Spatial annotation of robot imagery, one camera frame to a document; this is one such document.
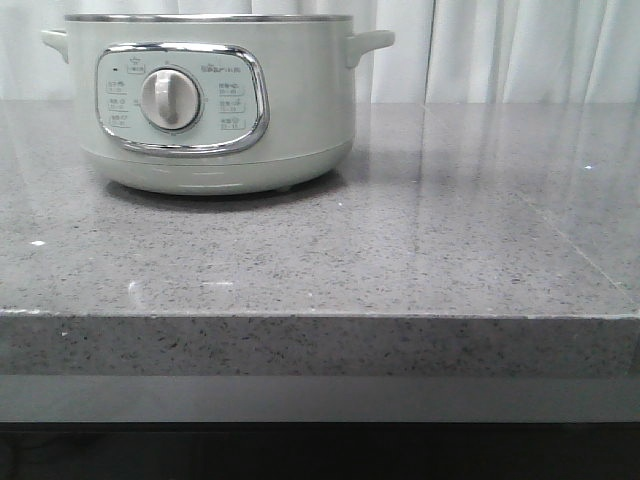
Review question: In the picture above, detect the pale green electric cooking pot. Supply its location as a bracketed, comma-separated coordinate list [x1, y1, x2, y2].
[41, 14, 395, 195]

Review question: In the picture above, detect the white pleated curtain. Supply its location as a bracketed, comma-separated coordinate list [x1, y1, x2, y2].
[1, 1, 639, 103]

